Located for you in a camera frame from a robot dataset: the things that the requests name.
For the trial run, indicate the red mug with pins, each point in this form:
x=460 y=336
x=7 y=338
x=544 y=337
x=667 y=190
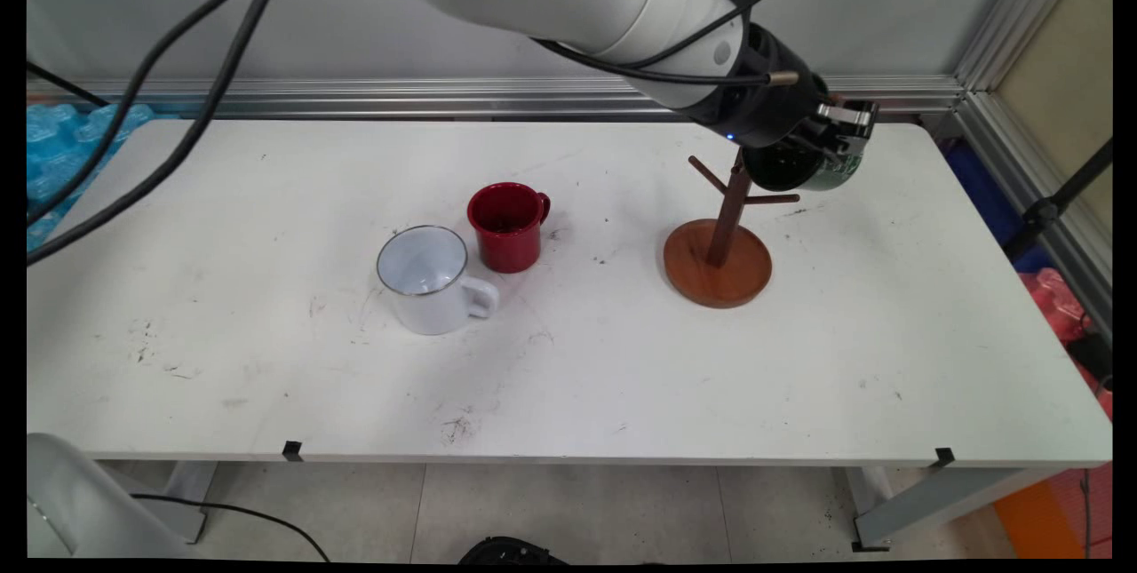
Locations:
x=506 y=235

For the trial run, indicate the grey table leg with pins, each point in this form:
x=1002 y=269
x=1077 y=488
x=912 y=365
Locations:
x=191 y=502
x=933 y=506

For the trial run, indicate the black tripod stand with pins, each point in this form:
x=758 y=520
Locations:
x=1044 y=210

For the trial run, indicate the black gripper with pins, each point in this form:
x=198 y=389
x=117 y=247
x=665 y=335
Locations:
x=764 y=102

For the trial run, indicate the white enamel mug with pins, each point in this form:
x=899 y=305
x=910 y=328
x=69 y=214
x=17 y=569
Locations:
x=431 y=289

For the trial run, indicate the dark green mug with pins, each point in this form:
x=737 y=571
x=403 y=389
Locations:
x=786 y=173

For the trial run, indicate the short aluminium frame rail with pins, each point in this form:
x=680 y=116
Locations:
x=1039 y=200

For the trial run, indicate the brown wooden mug tree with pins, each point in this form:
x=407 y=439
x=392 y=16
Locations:
x=719 y=275

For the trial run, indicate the orange box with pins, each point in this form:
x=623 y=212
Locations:
x=1035 y=520

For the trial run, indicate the black tape piece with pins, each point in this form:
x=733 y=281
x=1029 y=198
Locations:
x=944 y=457
x=292 y=450

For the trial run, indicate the grey rounded housing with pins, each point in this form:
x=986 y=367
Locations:
x=89 y=511

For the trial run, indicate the long aluminium frame rail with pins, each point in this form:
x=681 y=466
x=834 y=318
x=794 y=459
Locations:
x=355 y=98

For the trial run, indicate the red bag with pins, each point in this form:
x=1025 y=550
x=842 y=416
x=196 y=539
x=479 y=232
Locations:
x=1057 y=302

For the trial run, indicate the aluminium frame post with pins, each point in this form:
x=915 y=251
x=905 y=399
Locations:
x=1021 y=18

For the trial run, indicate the blue bubble wrap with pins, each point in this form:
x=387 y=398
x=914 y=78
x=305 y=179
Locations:
x=62 y=155

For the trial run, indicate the black object on floor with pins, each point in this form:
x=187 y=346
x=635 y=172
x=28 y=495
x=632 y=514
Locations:
x=511 y=551

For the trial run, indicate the blue box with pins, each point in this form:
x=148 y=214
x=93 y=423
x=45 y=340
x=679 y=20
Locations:
x=981 y=195

